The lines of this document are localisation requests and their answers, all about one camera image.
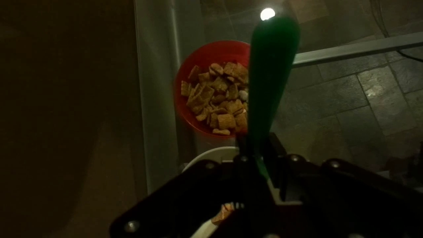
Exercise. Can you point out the black bowl with white inside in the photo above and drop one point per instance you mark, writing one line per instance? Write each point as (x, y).
(212, 153)

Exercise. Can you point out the cereal pieces in black bowl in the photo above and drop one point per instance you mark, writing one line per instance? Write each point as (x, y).
(221, 214)

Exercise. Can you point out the green plastic spoon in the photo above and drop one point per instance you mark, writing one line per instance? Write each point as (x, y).
(271, 79)

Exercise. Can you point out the red bowl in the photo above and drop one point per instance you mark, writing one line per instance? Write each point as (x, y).
(198, 54)

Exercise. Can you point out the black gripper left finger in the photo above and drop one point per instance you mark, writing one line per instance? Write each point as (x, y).
(242, 162)

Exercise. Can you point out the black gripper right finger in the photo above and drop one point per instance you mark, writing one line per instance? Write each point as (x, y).
(278, 162)

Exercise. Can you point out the cereal pieces in red bowl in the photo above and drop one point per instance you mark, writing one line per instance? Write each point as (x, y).
(218, 99)

